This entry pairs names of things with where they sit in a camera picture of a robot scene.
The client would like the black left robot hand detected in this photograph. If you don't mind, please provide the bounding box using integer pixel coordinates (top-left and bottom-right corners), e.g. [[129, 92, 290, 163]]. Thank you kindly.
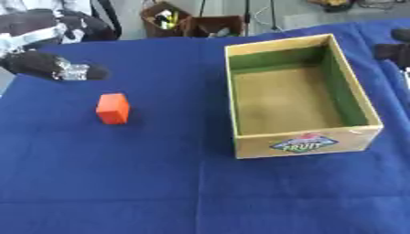
[[0, 50, 111, 82]]

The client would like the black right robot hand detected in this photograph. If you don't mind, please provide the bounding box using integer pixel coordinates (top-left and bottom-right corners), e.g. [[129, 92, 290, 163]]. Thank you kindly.
[[372, 27, 410, 70]]

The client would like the tan cardboard box green inside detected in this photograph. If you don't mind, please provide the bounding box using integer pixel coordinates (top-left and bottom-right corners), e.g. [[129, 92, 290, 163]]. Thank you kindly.
[[222, 33, 386, 160]]

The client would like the brown cardboard box with items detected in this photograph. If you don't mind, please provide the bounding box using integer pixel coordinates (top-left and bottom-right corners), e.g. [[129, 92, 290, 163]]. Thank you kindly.
[[137, 1, 194, 39]]

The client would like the brown open cardboard box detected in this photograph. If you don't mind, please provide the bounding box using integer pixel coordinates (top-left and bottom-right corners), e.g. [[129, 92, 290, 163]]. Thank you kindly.
[[182, 15, 247, 38]]

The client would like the yellow and black bag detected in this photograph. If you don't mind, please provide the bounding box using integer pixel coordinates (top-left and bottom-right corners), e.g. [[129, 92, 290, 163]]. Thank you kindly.
[[307, 0, 358, 14]]

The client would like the orange rectangular block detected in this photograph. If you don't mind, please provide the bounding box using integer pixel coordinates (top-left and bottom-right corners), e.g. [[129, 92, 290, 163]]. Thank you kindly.
[[94, 92, 132, 125]]

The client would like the black tripod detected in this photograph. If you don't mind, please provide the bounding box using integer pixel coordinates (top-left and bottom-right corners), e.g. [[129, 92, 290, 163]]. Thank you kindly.
[[242, 0, 286, 34]]

